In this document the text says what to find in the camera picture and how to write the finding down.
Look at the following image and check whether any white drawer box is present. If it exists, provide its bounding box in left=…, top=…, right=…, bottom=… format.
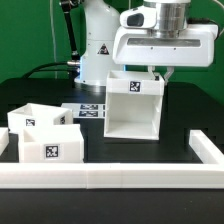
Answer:
left=18, top=124, right=84, bottom=163
left=7, top=103, right=73, bottom=134

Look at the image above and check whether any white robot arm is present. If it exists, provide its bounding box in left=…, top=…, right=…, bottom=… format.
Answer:
left=78, top=0, right=218, bottom=87

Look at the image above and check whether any white left fence wall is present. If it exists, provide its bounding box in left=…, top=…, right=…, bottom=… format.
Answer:
left=0, top=127, right=9, bottom=155

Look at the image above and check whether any white right fence wall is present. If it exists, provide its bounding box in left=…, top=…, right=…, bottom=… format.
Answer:
left=189, top=130, right=224, bottom=165

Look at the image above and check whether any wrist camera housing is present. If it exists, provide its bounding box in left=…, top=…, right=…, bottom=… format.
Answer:
left=120, top=6, right=157, bottom=28

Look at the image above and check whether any white fence wall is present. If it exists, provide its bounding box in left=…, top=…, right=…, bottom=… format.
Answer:
left=0, top=127, right=9, bottom=155
left=0, top=163, right=224, bottom=189
left=189, top=130, right=224, bottom=165

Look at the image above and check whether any white front drawer box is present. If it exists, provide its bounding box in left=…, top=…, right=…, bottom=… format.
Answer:
left=18, top=124, right=84, bottom=163

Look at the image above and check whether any white drawer cabinet frame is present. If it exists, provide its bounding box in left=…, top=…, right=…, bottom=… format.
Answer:
left=104, top=71, right=164, bottom=140

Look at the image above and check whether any black cable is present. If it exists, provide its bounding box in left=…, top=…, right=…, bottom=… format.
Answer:
left=22, top=61, right=81, bottom=79

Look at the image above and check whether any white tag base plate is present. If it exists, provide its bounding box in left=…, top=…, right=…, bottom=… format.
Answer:
left=61, top=103, right=105, bottom=119

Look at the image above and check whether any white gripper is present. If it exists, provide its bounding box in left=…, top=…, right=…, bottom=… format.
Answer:
left=113, top=24, right=218, bottom=82

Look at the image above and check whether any white front fence wall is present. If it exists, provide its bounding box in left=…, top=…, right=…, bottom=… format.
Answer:
left=0, top=163, right=224, bottom=189

